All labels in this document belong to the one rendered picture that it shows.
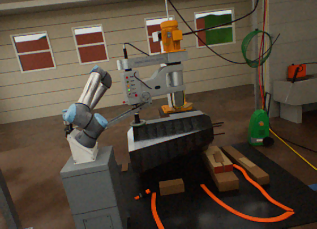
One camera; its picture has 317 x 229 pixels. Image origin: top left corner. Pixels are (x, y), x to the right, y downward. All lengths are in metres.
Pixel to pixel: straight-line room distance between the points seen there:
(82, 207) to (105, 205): 0.19
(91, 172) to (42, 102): 8.01
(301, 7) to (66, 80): 7.96
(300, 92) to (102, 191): 3.98
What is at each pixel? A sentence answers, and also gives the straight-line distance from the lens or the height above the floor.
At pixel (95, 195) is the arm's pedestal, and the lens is 1.98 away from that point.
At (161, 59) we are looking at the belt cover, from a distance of 2.73.
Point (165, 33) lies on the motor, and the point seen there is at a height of 1.94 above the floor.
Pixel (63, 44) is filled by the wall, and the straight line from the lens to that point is 9.25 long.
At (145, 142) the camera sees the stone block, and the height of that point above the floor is 0.64.
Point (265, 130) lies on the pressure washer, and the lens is 3.76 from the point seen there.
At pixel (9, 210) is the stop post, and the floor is 0.36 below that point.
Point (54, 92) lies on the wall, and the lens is 9.47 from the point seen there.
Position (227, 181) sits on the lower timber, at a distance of 2.64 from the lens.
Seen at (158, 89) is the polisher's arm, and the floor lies 1.25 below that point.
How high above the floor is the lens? 1.62
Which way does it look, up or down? 14 degrees down
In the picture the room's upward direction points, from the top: 8 degrees counter-clockwise
